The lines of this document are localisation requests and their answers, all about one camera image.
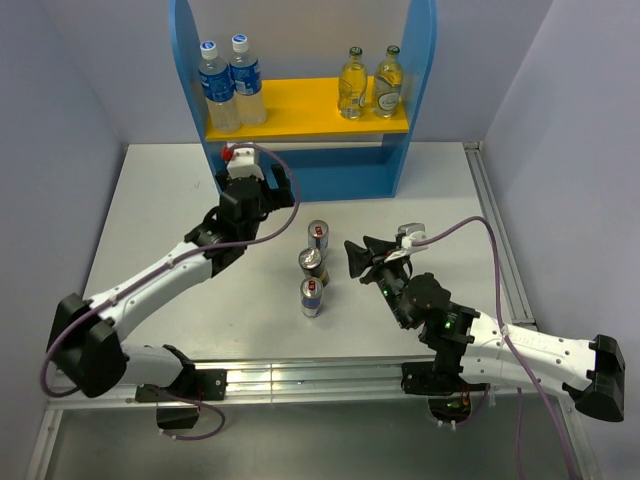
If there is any plastic water bottle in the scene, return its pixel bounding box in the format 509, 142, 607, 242
198, 41, 241, 134
229, 34, 267, 126

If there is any green-capped glass bottle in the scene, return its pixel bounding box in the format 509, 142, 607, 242
338, 46, 368, 120
372, 45, 404, 118

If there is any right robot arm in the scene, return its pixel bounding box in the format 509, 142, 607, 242
344, 237, 626, 422

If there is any black yellow can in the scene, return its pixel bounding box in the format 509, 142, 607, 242
298, 247, 329, 287

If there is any near red bull can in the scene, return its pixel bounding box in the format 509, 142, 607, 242
300, 277, 323, 318

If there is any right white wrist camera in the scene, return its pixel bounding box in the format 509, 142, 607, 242
385, 222, 428, 263

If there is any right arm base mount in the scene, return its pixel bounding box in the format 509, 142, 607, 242
400, 361, 490, 431

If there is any right plastic water bottle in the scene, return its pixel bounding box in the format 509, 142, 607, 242
229, 34, 267, 126

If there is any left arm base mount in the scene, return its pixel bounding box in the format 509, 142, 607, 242
134, 369, 227, 441

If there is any aluminium front rail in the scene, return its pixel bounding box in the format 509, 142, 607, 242
47, 352, 574, 411

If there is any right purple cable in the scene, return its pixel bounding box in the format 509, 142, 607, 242
412, 215, 584, 480

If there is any far red bull can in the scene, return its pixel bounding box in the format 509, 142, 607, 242
307, 219, 329, 258

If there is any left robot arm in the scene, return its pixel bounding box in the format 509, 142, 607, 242
40, 160, 300, 399

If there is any aluminium side rail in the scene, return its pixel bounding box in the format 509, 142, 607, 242
463, 142, 537, 330

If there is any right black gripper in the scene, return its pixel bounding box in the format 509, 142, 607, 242
344, 234, 412, 328

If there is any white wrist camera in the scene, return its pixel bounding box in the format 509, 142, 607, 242
385, 222, 428, 263
221, 146, 264, 180

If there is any purple cable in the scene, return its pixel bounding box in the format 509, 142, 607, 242
39, 142, 302, 441
412, 215, 584, 480

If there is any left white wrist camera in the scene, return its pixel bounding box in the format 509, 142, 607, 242
221, 146, 264, 180

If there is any left plastic water bottle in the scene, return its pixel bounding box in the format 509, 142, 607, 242
198, 41, 241, 134

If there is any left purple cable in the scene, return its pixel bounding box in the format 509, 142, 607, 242
39, 142, 302, 441

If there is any blue and yellow shelf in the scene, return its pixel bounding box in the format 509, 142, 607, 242
168, 1, 437, 202

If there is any red bull can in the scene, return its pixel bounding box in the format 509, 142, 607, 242
300, 277, 323, 318
307, 219, 329, 258

